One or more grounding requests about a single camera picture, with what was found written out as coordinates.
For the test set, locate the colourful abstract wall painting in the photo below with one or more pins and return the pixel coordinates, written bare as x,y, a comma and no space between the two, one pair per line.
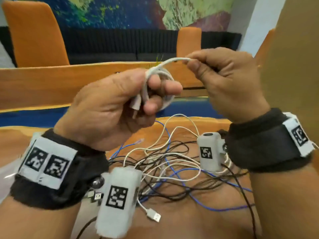
112,12

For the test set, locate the person's right hand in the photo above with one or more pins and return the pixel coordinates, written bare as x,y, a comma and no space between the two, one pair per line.
234,87

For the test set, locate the wooden table with blue inlay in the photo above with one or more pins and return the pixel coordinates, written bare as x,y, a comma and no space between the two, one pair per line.
49,82

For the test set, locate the orange chair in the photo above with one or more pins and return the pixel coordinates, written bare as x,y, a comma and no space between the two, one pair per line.
264,49
188,42
37,34

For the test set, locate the person's left hand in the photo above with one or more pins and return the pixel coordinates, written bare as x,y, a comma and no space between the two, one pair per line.
104,114

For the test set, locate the black sofa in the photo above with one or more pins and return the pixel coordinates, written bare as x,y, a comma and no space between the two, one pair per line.
112,44

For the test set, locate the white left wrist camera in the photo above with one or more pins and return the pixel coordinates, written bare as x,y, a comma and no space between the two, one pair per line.
119,216

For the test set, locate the person's left forearm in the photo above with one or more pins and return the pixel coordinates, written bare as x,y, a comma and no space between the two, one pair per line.
32,221

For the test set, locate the clear plastic container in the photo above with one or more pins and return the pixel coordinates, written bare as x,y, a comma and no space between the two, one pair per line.
6,176

